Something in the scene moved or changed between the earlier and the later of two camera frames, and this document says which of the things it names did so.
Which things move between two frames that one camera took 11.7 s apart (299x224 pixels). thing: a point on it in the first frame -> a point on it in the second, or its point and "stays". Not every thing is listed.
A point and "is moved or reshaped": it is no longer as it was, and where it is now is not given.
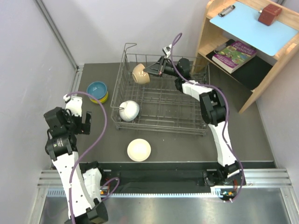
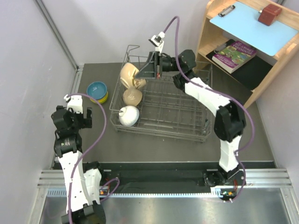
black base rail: [164, 176] stays
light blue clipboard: [243, 21] stays
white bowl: [131, 110] is moved or reshaped
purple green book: [231, 56] stays
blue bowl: [97, 89] stays
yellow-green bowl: [101, 100] stays
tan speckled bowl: [139, 75] -> [132, 96]
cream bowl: [138, 150] -> [128, 73]
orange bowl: [102, 100] stays
